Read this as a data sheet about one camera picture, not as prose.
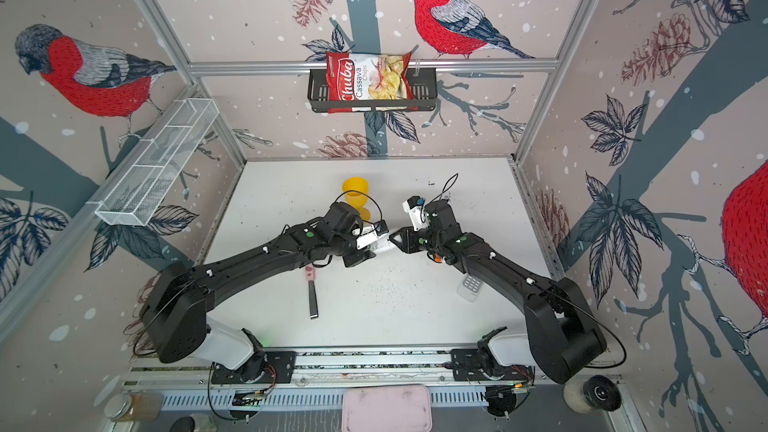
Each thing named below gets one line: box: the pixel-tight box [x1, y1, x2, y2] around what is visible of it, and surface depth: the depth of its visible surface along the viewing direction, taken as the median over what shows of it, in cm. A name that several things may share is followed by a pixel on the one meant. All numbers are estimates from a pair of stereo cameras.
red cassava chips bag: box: [326, 51, 419, 113], surface depth 89 cm
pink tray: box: [342, 384, 433, 432], surface depth 67 cm
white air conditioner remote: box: [366, 234, 398, 254], surface depth 83 cm
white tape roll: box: [563, 374, 622, 414], surface depth 62 cm
